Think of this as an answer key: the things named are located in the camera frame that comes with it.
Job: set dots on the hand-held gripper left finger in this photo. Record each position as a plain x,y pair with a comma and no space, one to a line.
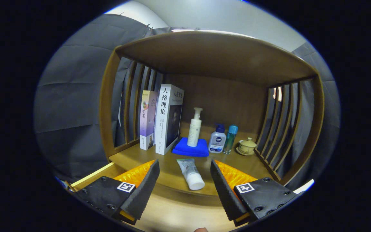
143,190

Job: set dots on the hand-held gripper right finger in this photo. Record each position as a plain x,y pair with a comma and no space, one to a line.
225,190

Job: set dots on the white squeeze tube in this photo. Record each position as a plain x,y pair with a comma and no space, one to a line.
192,175

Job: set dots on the brown wooden drawer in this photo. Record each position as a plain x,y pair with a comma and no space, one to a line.
179,212

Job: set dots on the wooden cabinet countertop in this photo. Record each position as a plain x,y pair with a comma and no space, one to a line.
169,174

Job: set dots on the brown wooden cabinet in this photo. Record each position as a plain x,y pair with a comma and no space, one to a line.
211,54

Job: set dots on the beige lidded teacup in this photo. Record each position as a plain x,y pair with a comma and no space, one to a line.
246,147

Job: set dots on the white bottle with blue pump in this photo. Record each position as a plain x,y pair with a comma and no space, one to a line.
217,141

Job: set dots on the teal slim bottle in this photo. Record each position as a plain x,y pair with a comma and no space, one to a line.
230,140

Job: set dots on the blue folded cloth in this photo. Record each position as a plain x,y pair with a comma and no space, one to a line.
188,151

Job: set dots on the purple book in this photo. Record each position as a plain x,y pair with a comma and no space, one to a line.
147,122

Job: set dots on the white thick book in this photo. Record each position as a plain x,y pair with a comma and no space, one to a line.
162,122

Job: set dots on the white grey appliance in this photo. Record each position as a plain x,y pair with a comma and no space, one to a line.
304,187

